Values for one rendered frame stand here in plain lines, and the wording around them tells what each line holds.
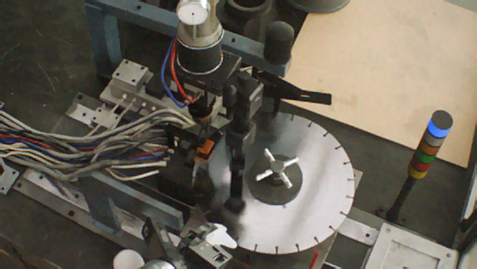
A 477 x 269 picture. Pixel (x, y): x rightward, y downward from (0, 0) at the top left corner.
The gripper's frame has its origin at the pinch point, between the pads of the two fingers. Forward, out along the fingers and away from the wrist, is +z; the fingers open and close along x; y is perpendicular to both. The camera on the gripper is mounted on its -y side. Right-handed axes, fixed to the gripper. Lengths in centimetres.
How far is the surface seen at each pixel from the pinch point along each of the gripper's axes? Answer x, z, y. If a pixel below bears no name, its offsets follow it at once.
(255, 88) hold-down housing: 28.3, -2.2, -4.6
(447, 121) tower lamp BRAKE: 34.5, 22.6, 24.0
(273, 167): 9.7, 14.4, -0.2
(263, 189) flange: 4.4, 14.3, 0.1
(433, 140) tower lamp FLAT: 29.6, 23.1, 23.7
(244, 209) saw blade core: 0.4, 10.5, -0.3
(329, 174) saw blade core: 10.3, 24.6, 8.2
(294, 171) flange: 8.4, 20.2, 2.4
